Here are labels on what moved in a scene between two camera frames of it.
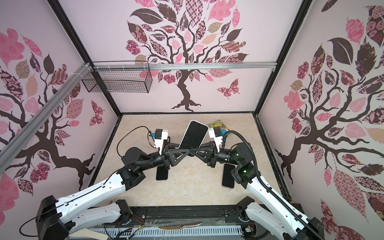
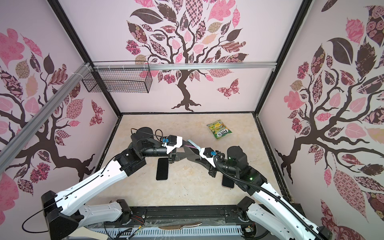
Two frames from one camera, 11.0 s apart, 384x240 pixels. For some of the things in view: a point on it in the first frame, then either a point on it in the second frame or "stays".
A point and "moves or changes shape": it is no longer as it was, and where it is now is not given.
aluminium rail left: [19, 140] stays
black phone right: [228, 180] stays
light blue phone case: [194, 135] moves or changes shape
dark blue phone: [162, 173] stays
